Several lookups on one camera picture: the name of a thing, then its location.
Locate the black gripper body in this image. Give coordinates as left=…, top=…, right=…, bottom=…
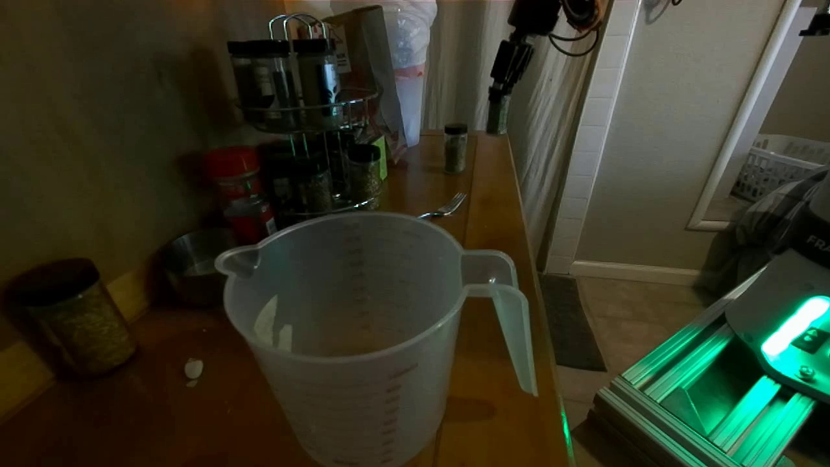
left=507, top=0, right=566, bottom=39

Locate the glass spice jar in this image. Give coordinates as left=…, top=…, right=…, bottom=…
left=341, top=139, right=385, bottom=203
left=485, top=82, right=515, bottom=138
left=442, top=122, right=473, bottom=175
left=227, top=35, right=281, bottom=125
left=295, top=35, right=345, bottom=112

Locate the red spice jar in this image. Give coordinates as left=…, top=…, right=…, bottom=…
left=202, top=146, right=277, bottom=247

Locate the brown paper bag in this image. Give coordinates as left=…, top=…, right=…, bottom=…
left=321, top=3, right=408, bottom=139

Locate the metal spoon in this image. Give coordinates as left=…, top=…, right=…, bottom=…
left=416, top=190, right=469, bottom=222

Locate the small green box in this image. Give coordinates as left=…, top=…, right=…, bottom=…
left=371, top=130, right=394, bottom=184

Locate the white baseboard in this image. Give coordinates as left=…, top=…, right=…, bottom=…
left=568, top=257, right=704, bottom=284

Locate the dark door mat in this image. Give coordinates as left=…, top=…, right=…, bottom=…
left=539, top=271, right=611, bottom=373

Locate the white laundry basket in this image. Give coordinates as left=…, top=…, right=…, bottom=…
left=730, top=131, right=830, bottom=207

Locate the grey plaid cloth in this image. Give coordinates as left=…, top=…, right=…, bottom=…
left=694, top=169, right=821, bottom=301

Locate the clear plastic measuring jug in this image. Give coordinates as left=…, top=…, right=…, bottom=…
left=212, top=210, right=539, bottom=467

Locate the small metal bowl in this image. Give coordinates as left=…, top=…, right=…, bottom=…
left=158, top=225, right=242, bottom=309

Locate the small white scrap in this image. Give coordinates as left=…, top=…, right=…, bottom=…
left=181, top=356, right=207, bottom=387

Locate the black gripper cable bundle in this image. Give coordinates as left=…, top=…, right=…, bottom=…
left=548, top=0, right=618, bottom=63

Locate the white door frame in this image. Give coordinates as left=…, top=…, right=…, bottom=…
left=686, top=0, right=812, bottom=232
left=543, top=0, right=647, bottom=278

